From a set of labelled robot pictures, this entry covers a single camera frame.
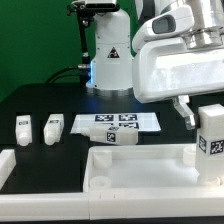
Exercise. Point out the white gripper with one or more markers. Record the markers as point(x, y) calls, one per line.
point(166, 68)

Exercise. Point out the white desk tabletop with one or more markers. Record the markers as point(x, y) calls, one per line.
point(144, 166)

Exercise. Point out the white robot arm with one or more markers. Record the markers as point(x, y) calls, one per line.
point(207, 32)

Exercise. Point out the white marker base sheet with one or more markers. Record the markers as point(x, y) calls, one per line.
point(144, 122)

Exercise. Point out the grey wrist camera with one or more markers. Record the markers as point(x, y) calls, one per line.
point(167, 25)

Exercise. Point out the white U-shaped fence frame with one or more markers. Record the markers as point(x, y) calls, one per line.
point(122, 203)

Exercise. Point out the black camera stand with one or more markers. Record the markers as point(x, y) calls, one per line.
point(84, 18)

